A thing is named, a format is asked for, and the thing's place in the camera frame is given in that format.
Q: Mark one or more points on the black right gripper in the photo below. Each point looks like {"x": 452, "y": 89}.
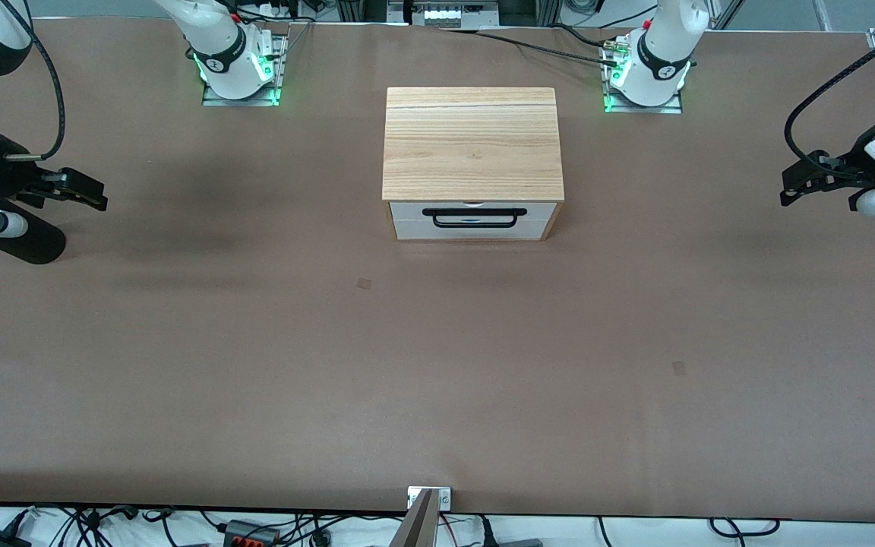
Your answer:
{"x": 6, "y": 178}

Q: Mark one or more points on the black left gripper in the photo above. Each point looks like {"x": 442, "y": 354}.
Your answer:
{"x": 848, "y": 165}

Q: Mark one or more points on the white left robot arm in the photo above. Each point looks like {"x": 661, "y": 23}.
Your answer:
{"x": 661, "y": 53}

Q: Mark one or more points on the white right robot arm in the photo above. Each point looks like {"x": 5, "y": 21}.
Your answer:
{"x": 217, "y": 45}

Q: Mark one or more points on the light wooden drawer cabinet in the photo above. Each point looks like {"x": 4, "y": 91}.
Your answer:
{"x": 472, "y": 144}

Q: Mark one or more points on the black cylindrical vase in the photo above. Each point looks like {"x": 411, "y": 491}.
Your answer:
{"x": 39, "y": 243}

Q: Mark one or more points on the black box with orange buttons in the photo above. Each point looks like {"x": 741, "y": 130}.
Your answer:
{"x": 251, "y": 533}

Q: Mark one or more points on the white power strip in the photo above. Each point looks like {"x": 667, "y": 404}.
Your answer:
{"x": 453, "y": 14}

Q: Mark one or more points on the brown table cover mat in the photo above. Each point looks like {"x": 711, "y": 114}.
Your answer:
{"x": 437, "y": 380}

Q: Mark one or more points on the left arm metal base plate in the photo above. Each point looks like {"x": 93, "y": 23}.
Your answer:
{"x": 673, "y": 108}

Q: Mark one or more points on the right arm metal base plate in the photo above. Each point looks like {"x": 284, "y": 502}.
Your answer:
{"x": 244, "y": 99}

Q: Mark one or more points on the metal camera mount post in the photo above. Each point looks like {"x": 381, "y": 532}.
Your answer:
{"x": 426, "y": 501}

